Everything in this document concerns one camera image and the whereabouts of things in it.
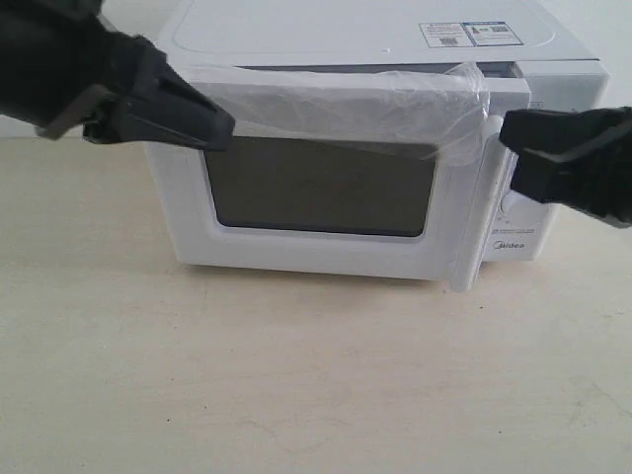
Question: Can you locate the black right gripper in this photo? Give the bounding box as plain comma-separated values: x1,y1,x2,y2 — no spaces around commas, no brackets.
500,107,631,229

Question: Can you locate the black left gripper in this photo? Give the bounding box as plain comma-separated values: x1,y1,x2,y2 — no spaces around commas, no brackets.
1,1,235,151

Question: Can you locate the white microwave door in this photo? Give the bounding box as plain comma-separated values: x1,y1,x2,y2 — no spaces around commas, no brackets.
145,64,525,291

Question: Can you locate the white Midea microwave body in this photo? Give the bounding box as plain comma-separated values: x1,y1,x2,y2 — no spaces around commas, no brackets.
147,1,608,278

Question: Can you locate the lower white control knob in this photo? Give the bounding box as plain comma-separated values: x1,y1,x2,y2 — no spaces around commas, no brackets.
500,191,523,218

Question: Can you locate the clear plastic film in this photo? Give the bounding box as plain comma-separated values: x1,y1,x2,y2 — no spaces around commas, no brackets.
183,63,491,166

